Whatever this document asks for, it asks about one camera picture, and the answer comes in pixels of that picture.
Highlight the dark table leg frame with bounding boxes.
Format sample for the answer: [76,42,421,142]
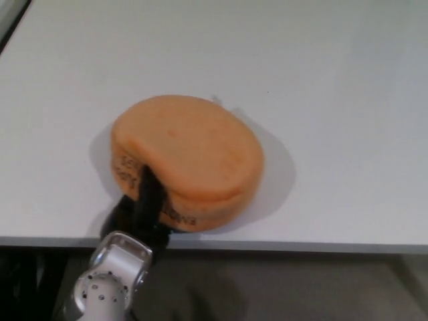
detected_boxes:
[0,249,68,321]

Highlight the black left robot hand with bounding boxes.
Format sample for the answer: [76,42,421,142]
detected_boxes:
[100,166,173,251]

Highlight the orange plush round plate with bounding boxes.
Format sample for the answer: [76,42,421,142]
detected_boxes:
[110,94,265,233]

